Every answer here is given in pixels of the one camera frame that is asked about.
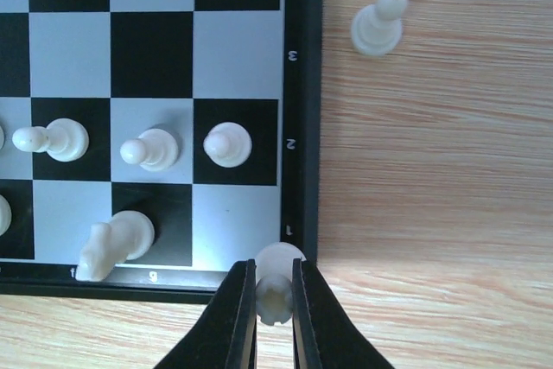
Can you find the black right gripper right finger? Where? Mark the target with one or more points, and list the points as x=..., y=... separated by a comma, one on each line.
x=324, y=336

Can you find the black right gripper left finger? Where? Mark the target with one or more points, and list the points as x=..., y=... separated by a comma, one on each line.
x=225, y=335

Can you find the white chess piece off board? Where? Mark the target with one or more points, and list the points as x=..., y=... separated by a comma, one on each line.
x=377, y=28
x=274, y=266
x=5, y=215

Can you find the white knight chess piece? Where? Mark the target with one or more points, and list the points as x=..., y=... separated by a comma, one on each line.
x=126, y=236

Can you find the black and grey chessboard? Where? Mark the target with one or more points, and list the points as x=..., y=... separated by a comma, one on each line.
x=121, y=67

